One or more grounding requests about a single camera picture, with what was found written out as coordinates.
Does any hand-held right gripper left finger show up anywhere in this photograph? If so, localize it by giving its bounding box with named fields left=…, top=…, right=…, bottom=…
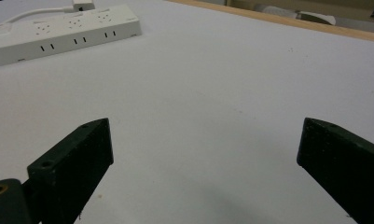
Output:
left=21, top=118, right=115, bottom=224

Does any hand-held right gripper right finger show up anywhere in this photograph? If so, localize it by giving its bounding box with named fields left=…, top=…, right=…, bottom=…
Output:
left=297, top=117, right=374, bottom=224

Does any white power strip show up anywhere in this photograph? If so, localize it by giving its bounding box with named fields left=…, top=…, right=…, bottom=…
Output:
left=0, top=3, right=143, bottom=69

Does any white plug adapter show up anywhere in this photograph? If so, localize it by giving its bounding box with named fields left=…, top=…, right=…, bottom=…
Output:
left=72, top=0, right=96, bottom=12

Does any white cable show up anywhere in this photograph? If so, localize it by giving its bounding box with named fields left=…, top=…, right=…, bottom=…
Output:
left=1, top=7, right=76, bottom=26

